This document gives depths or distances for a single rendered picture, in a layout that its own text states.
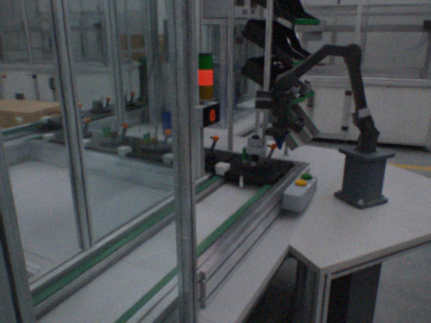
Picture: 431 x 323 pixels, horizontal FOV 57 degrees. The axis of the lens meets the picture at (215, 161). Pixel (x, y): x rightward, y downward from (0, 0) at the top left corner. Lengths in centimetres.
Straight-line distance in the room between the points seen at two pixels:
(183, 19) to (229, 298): 67
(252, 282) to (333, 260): 27
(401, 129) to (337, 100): 88
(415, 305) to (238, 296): 172
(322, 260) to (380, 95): 439
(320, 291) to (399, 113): 444
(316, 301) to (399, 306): 136
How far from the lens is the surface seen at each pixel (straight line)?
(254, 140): 154
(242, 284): 108
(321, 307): 131
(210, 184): 146
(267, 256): 120
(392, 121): 555
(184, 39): 66
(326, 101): 549
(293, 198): 137
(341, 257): 124
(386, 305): 257
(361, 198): 157
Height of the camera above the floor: 150
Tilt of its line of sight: 19 degrees down
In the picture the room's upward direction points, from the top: straight up
